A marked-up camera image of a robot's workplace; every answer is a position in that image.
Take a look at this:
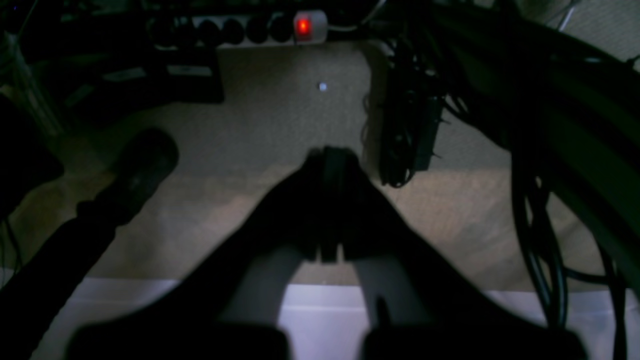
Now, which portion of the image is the black cable bundle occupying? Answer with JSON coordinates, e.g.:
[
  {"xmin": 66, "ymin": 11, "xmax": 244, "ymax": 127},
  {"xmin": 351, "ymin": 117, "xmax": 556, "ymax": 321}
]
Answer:
[{"xmin": 370, "ymin": 0, "xmax": 640, "ymax": 360}]

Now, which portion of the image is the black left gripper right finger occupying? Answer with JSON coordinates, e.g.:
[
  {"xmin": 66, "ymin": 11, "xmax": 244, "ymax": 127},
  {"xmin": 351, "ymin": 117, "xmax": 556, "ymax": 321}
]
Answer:
[{"xmin": 325, "ymin": 147, "xmax": 586, "ymax": 360}]

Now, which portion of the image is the white power strip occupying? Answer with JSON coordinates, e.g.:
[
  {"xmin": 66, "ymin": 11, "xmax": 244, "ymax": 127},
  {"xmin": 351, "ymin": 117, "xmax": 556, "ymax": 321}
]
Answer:
[{"xmin": 146, "ymin": 9, "xmax": 330, "ymax": 51}]

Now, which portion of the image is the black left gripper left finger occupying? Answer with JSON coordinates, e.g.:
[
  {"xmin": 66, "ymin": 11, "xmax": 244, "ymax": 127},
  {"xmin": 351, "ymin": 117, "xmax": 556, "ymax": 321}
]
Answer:
[{"xmin": 70, "ymin": 150, "xmax": 327, "ymax": 360}]

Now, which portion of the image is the fan-patterned blue tablecloth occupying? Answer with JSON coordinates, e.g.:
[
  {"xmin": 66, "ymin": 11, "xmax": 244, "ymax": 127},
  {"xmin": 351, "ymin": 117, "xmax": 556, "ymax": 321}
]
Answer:
[{"xmin": 32, "ymin": 277, "xmax": 616, "ymax": 360}]

